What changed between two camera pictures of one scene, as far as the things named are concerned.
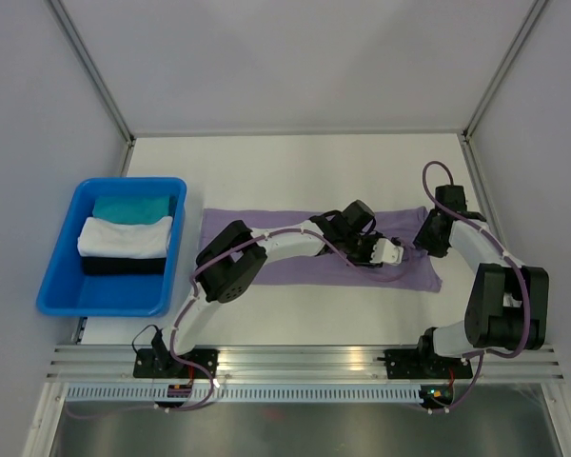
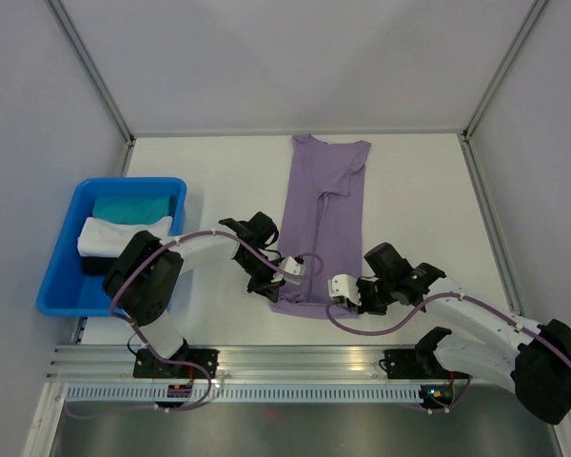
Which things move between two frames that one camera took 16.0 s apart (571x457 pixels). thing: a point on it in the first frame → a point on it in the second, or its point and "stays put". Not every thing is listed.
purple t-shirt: [415, 269] → [323, 213]
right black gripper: [423, 240] → [365, 307]
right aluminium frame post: [531, 20] stays put
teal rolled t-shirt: [132, 208] stays put
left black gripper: [365, 261] → [266, 287]
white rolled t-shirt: [105, 239] stays put
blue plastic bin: [67, 290] stays put
